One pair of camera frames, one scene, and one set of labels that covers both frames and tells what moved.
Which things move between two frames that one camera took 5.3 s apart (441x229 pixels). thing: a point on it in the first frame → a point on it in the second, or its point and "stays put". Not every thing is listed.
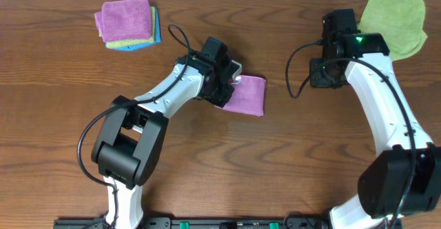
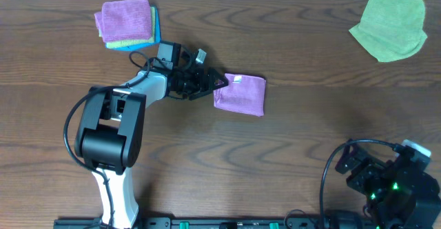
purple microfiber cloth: x=249 y=97 stays put
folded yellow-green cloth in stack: x=135 y=42 stays put
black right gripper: x=315 y=79 → x=364 y=167
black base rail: x=202 y=223 stays put
